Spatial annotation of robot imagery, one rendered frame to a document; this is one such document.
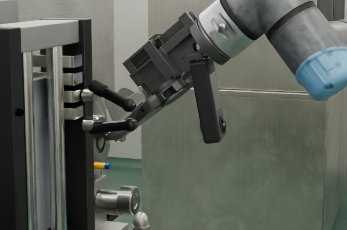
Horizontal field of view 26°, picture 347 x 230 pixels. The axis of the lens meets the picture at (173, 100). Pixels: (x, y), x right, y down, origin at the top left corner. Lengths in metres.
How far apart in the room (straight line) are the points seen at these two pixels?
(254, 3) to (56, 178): 0.37
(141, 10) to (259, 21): 4.87
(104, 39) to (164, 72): 0.96
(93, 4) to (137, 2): 3.95
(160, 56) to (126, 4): 4.87
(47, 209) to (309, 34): 0.39
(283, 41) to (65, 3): 0.88
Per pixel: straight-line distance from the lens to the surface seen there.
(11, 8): 0.83
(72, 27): 0.73
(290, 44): 0.95
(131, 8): 5.86
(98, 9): 1.93
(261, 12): 0.97
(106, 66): 1.98
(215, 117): 1.02
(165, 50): 1.03
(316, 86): 0.95
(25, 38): 0.65
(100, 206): 1.04
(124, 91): 1.10
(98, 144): 1.07
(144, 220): 1.33
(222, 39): 0.98
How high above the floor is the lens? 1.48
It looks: 9 degrees down
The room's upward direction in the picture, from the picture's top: straight up
